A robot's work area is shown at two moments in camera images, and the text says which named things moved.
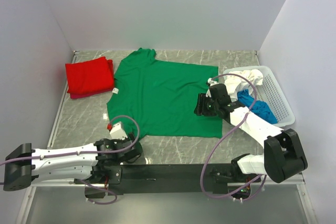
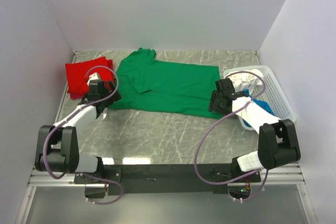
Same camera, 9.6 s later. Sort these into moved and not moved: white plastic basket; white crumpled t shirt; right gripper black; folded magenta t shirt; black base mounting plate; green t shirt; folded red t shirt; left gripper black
Moved: green t shirt; left gripper black; right gripper black
Not moved: white plastic basket; folded red t shirt; folded magenta t shirt; white crumpled t shirt; black base mounting plate
